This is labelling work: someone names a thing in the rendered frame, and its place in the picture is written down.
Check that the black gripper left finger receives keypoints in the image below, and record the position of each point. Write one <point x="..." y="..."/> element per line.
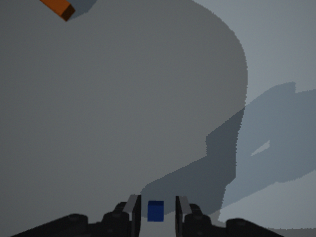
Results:
<point x="124" y="221"/>

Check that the small dark blue block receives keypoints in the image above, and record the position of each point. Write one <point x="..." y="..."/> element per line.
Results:
<point x="156" y="211"/>

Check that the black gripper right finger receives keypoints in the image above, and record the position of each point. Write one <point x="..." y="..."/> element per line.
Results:
<point x="190" y="222"/>

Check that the orange rod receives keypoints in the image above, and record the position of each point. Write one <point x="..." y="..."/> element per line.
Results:
<point x="61" y="7"/>

